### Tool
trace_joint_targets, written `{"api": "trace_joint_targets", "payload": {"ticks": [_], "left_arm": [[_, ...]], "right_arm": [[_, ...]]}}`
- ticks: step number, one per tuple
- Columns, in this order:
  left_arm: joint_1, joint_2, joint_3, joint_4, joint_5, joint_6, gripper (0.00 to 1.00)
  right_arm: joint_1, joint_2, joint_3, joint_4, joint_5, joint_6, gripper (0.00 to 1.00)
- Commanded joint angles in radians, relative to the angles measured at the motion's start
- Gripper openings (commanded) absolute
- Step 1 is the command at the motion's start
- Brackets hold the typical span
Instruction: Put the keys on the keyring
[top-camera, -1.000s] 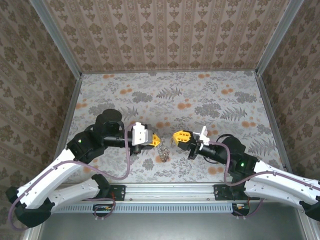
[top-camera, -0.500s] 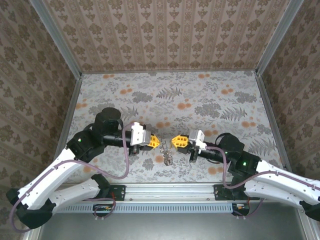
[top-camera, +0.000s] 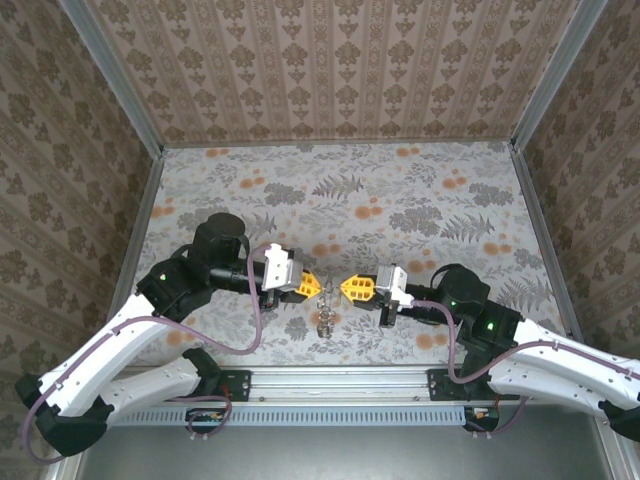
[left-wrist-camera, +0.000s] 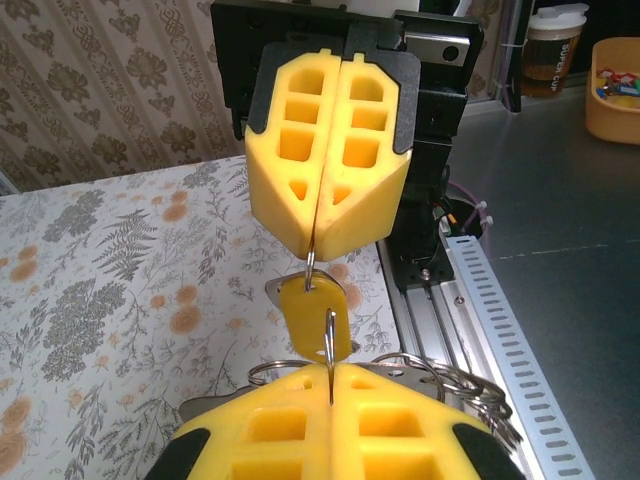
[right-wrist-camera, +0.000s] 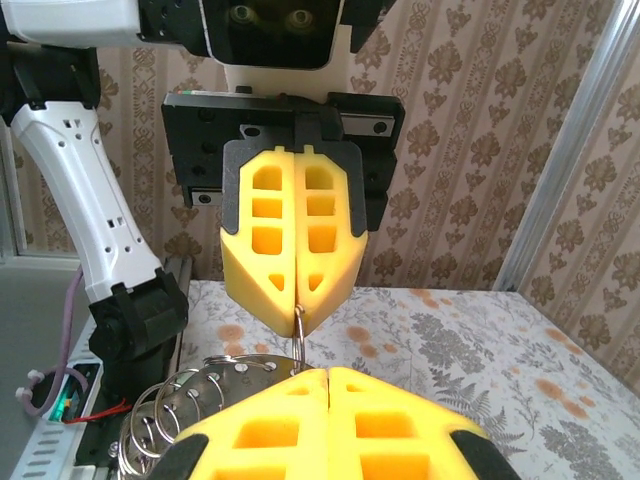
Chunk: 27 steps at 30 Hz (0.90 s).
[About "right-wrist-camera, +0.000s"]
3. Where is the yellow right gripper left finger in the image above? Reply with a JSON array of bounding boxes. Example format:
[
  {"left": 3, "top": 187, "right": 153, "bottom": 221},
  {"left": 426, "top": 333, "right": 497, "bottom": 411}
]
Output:
[{"left": 127, "top": 367, "right": 331, "bottom": 480}]

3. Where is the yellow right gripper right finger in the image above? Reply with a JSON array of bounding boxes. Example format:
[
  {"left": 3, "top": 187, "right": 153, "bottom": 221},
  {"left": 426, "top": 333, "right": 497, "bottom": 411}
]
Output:
[{"left": 327, "top": 366, "right": 521, "bottom": 480}]

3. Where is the metal plate with key rings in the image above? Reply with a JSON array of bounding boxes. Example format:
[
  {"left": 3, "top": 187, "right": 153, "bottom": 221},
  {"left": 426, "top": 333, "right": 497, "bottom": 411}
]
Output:
[{"left": 108, "top": 352, "right": 321, "bottom": 480}]

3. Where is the silver split key ring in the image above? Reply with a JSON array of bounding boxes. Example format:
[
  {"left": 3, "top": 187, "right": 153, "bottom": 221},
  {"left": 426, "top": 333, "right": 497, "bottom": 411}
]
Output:
[{"left": 291, "top": 304, "right": 308, "bottom": 375}]

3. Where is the floral patterned table cover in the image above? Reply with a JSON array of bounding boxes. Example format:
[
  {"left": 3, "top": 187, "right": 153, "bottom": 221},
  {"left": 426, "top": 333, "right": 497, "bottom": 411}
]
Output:
[{"left": 182, "top": 279, "right": 640, "bottom": 480}]

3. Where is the grey metal panel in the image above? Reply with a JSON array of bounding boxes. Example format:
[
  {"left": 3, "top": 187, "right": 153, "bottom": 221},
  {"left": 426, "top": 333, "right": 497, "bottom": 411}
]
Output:
[{"left": 0, "top": 257, "right": 96, "bottom": 480}]

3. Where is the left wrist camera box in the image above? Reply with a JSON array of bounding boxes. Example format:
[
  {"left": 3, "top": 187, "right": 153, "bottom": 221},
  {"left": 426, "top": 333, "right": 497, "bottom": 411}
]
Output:
[{"left": 199, "top": 0, "right": 351, "bottom": 96}]

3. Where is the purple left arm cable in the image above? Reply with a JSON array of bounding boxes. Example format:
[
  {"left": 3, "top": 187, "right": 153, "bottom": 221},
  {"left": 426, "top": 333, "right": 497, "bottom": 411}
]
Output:
[{"left": 17, "top": 267, "right": 84, "bottom": 416}]

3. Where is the small electronics board with wires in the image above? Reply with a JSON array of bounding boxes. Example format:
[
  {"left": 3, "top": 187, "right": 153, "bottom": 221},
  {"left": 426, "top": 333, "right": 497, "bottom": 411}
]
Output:
[{"left": 47, "top": 362, "right": 134, "bottom": 426}]

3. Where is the grey slotted cable duct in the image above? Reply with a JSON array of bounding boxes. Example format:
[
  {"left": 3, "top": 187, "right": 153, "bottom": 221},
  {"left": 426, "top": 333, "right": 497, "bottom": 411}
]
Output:
[{"left": 9, "top": 414, "right": 109, "bottom": 480}]

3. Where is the aluminium frame post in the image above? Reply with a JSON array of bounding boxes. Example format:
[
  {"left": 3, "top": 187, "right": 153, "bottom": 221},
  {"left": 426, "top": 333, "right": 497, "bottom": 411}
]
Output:
[{"left": 492, "top": 0, "right": 640, "bottom": 294}]

